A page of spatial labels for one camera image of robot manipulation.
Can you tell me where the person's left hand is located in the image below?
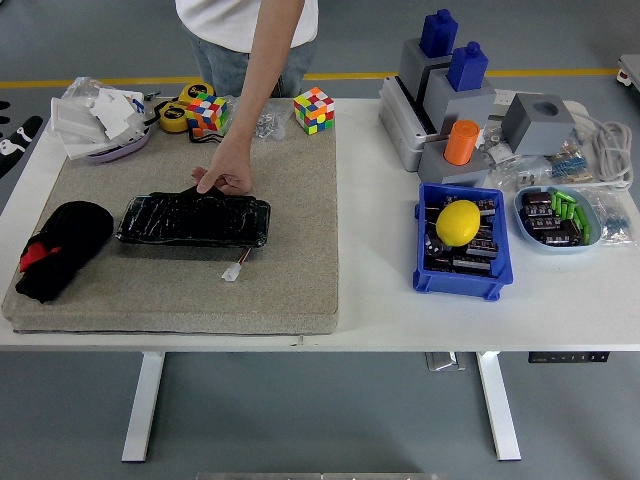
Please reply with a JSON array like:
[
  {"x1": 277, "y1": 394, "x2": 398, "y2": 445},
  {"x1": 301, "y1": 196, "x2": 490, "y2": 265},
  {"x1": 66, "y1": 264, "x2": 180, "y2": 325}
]
[{"x1": 190, "y1": 135, "x2": 255, "y2": 196}]

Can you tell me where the white cart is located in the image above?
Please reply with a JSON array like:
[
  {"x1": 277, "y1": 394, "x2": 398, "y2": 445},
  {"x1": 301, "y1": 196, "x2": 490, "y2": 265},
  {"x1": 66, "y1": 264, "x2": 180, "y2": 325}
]
[{"x1": 615, "y1": 53, "x2": 640, "y2": 94}]

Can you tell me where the clear bag of blue resistors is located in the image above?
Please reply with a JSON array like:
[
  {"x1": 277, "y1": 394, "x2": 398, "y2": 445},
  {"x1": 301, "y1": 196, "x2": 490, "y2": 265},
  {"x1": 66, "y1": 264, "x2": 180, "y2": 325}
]
[
  {"x1": 582, "y1": 192, "x2": 639, "y2": 246},
  {"x1": 547, "y1": 144, "x2": 596, "y2": 184}
]

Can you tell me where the black rag with red patch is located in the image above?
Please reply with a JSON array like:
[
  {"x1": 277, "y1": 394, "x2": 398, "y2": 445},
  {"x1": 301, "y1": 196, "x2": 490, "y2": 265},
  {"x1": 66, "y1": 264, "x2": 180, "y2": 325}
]
[{"x1": 14, "y1": 200, "x2": 115, "y2": 305}]

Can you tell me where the grey cube with round hole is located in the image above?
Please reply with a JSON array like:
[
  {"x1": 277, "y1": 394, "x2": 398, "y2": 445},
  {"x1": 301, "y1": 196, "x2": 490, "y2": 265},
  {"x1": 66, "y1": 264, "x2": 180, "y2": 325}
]
[{"x1": 501, "y1": 92, "x2": 578, "y2": 157}]

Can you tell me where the purple tray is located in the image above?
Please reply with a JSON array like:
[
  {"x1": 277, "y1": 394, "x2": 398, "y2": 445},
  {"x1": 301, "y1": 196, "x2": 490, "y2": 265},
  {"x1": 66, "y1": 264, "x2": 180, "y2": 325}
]
[{"x1": 84, "y1": 127, "x2": 151, "y2": 165}]

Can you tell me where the grey-brown mat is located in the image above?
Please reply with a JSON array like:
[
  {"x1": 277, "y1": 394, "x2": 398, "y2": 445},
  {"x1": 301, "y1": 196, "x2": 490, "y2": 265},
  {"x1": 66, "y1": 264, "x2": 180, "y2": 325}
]
[{"x1": 1, "y1": 97, "x2": 340, "y2": 336}]

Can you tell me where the grey box under table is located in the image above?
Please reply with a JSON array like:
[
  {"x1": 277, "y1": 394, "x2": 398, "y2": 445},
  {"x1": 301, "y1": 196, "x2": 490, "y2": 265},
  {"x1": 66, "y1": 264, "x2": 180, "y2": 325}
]
[{"x1": 425, "y1": 352, "x2": 467, "y2": 372}]

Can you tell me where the grey electrical enclosure box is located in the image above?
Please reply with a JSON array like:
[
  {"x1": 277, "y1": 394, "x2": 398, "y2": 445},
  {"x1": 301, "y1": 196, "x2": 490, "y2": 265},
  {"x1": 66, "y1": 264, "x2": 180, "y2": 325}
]
[{"x1": 378, "y1": 75, "x2": 439, "y2": 174}]

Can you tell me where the clear bag of white parts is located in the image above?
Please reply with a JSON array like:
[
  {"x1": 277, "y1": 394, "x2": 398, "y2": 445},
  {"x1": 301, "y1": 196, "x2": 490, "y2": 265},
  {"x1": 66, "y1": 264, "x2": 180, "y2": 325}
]
[{"x1": 477, "y1": 127, "x2": 516, "y2": 166}]

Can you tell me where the white plastic cover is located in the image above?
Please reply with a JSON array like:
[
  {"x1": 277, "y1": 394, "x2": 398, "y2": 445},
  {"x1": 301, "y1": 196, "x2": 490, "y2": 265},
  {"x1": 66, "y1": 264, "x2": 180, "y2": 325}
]
[{"x1": 89, "y1": 88, "x2": 146, "y2": 141}]

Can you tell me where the white power cable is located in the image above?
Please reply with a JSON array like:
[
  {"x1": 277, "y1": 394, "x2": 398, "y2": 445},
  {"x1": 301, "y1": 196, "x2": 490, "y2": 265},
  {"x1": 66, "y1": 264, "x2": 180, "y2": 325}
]
[{"x1": 569, "y1": 107, "x2": 635, "y2": 190}]

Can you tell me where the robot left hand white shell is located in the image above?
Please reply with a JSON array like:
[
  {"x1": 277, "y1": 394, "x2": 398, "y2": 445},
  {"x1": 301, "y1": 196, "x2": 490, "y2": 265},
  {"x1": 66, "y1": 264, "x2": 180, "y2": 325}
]
[{"x1": 0, "y1": 101, "x2": 45, "y2": 181}]

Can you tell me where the white table leg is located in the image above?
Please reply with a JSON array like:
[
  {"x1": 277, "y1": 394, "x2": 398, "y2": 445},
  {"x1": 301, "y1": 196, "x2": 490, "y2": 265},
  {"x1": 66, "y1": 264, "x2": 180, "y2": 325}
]
[
  {"x1": 121, "y1": 351, "x2": 166, "y2": 463},
  {"x1": 476, "y1": 351, "x2": 523, "y2": 462}
]

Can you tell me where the person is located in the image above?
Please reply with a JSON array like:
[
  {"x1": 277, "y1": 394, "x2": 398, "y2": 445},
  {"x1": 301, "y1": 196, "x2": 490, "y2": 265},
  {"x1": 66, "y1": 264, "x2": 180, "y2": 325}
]
[{"x1": 174, "y1": 0, "x2": 320, "y2": 99}]

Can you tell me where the crumpled clear plastic bag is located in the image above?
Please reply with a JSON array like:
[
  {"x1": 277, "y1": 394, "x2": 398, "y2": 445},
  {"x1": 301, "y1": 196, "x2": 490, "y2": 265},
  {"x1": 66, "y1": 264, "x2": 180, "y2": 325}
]
[{"x1": 59, "y1": 76, "x2": 129, "y2": 104}]

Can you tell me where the white flat plastic box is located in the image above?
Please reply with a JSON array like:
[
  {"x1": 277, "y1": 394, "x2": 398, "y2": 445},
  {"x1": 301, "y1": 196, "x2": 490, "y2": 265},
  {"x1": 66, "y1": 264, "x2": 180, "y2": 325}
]
[{"x1": 62, "y1": 133, "x2": 119, "y2": 162}]

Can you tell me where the colourful puzzle cube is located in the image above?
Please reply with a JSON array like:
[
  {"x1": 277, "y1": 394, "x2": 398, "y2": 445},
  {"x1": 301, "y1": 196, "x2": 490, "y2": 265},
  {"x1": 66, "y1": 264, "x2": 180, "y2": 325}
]
[
  {"x1": 185, "y1": 92, "x2": 230, "y2": 134},
  {"x1": 292, "y1": 86, "x2": 336, "y2": 136}
]

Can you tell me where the clear bag of metal nuts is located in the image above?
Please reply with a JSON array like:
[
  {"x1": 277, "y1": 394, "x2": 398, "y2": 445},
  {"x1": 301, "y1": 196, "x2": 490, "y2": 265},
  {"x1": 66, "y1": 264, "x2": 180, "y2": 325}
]
[{"x1": 252, "y1": 102, "x2": 291, "y2": 142}]

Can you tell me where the white connector plug with wires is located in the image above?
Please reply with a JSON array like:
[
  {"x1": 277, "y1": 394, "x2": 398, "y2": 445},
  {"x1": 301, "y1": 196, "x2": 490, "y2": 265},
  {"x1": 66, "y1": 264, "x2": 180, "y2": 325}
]
[{"x1": 221, "y1": 248, "x2": 253, "y2": 285}]

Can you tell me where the yellow tape measure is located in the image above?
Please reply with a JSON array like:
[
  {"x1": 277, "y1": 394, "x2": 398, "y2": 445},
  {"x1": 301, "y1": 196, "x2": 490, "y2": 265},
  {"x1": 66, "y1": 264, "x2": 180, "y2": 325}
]
[
  {"x1": 158, "y1": 101, "x2": 190, "y2": 134},
  {"x1": 178, "y1": 81, "x2": 217, "y2": 107}
]

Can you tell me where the blue peg block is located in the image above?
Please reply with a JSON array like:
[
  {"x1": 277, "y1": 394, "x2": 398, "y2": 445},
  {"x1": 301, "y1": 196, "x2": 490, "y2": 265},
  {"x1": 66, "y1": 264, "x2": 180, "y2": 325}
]
[
  {"x1": 446, "y1": 41, "x2": 490, "y2": 93},
  {"x1": 418, "y1": 8, "x2": 460, "y2": 58}
]

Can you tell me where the orange cylinder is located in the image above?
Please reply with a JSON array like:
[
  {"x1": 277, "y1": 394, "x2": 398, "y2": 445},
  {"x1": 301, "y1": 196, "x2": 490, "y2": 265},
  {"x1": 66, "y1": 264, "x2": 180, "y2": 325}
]
[{"x1": 443, "y1": 119, "x2": 481, "y2": 167}]

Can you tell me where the black table control panel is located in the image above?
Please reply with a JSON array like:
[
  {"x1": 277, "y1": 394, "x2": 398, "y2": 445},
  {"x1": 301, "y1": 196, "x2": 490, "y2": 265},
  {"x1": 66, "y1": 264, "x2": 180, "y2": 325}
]
[{"x1": 528, "y1": 352, "x2": 612, "y2": 364}]

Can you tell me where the yellow lemon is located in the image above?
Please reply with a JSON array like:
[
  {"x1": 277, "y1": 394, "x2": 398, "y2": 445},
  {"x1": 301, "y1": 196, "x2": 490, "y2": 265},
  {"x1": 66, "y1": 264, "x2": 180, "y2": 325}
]
[{"x1": 435, "y1": 199, "x2": 482, "y2": 248}]

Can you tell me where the blue plastic bin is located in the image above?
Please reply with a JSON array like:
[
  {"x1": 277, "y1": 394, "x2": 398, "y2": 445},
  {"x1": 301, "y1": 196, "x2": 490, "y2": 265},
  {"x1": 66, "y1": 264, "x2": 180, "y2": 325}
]
[{"x1": 412, "y1": 182, "x2": 515, "y2": 302}]

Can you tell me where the white switch plate frame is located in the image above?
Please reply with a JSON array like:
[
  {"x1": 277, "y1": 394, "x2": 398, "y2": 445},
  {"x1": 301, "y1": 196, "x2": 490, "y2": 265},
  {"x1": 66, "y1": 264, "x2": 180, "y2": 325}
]
[{"x1": 49, "y1": 96, "x2": 109, "y2": 146}]

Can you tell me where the grey block with socket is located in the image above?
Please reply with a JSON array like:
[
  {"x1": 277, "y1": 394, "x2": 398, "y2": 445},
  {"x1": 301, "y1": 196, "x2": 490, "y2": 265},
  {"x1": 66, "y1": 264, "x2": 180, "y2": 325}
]
[
  {"x1": 417, "y1": 141, "x2": 491, "y2": 189},
  {"x1": 398, "y1": 38, "x2": 454, "y2": 101},
  {"x1": 423, "y1": 67, "x2": 497, "y2": 134}
]

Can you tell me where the clear bag of small parts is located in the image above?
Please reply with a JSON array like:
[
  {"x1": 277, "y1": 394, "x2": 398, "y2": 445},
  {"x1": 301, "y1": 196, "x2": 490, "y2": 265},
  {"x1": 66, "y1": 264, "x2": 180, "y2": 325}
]
[{"x1": 487, "y1": 154, "x2": 554, "y2": 194}]

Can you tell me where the light blue bowl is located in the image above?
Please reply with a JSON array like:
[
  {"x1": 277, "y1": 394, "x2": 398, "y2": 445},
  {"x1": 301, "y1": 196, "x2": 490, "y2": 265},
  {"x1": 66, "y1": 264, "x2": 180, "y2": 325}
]
[{"x1": 513, "y1": 185, "x2": 603, "y2": 255}]

